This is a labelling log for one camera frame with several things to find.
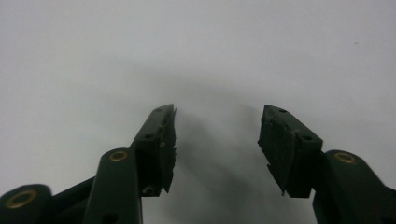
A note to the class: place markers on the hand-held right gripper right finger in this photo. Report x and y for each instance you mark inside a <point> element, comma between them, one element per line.
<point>286,149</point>

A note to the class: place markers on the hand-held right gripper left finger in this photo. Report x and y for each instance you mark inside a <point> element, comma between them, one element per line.
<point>155,149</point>

